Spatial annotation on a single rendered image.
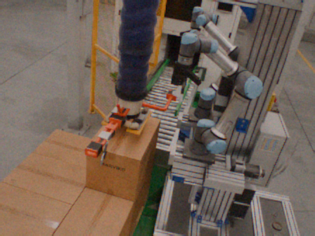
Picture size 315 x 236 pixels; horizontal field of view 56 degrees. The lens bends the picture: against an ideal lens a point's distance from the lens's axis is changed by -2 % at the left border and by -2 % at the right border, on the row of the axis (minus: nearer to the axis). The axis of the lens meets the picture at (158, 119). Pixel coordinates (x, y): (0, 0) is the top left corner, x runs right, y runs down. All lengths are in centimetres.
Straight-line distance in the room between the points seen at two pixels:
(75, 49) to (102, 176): 168
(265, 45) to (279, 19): 17
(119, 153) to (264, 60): 113
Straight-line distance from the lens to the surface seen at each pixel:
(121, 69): 204
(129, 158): 210
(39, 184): 249
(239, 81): 181
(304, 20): 520
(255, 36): 196
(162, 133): 309
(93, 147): 173
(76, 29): 343
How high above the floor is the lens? 225
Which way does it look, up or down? 31 degrees down
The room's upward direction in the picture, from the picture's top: 9 degrees clockwise
